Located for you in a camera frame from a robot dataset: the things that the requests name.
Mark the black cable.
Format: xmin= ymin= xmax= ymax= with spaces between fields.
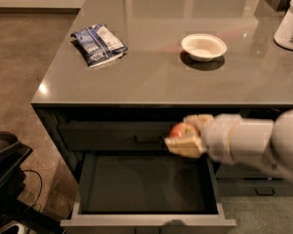
xmin=20 ymin=170 xmax=43 ymax=213

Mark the blue white chip bag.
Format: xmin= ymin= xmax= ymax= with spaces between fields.
xmin=71 ymin=24 xmax=128 ymax=67

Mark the white paper bowl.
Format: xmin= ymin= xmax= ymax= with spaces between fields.
xmin=181 ymin=33 xmax=227 ymax=62

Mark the grey middle right drawer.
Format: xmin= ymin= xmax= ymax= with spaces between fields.
xmin=215 ymin=164 xmax=280 ymax=180

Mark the grey top left drawer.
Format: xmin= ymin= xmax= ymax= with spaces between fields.
xmin=58 ymin=121 xmax=173 ymax=151

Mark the open grey middle drawer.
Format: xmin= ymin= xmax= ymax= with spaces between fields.
xmin=61 ymin=154 xmax=236 ymax=234

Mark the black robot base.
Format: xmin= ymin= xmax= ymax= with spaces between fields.
xmin=0 ymin=132 xmax=64 ymax=234

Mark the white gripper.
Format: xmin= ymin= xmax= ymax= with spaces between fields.
xmin=164 ymin=114 xmax=242 ymax=164

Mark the red apple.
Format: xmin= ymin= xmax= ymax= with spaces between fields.
xmin=169 ymin=123 xmax=200 ymax=137

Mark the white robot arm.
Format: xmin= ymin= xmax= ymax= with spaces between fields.
xmin=165 ymin=109 xmax=293 ymax=183

